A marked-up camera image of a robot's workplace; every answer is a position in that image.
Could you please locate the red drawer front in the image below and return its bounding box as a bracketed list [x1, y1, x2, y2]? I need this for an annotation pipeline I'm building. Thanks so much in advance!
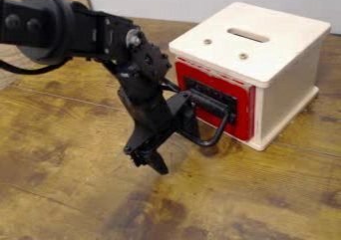
[174, 57, 255, 140]

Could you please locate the black cable loop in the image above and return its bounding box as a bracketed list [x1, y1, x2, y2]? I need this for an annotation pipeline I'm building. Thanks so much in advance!
[160, 78, 183, 94]

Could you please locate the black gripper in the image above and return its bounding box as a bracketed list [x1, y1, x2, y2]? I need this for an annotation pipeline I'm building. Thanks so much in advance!
[116, 79, 202, 176]

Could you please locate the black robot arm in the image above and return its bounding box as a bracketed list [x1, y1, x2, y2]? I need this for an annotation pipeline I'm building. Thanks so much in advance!
[0, 0, 198, 174]

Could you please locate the black metal drawer handle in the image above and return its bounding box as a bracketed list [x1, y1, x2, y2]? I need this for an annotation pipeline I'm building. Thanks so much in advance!
[184, 89, 235, 147]

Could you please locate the white wooden box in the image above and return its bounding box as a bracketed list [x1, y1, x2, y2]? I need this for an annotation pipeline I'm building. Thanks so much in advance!
[170, 2, 330, 150]

